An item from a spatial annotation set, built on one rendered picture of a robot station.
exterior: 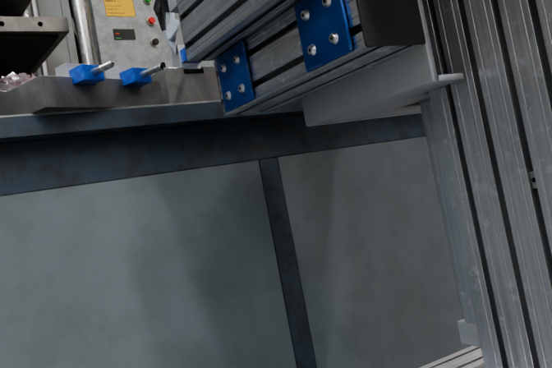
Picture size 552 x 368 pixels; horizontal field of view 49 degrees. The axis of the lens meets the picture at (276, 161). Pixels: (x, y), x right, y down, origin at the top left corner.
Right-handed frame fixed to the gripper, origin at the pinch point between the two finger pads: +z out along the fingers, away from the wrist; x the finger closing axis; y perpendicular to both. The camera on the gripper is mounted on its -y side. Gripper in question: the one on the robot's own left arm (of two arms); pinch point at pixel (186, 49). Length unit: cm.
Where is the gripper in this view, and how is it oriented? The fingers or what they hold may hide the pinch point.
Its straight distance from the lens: 136.7
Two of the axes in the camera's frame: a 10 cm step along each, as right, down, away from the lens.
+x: 8.2, -1.0, 5.6
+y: 5.5, -1.7, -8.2
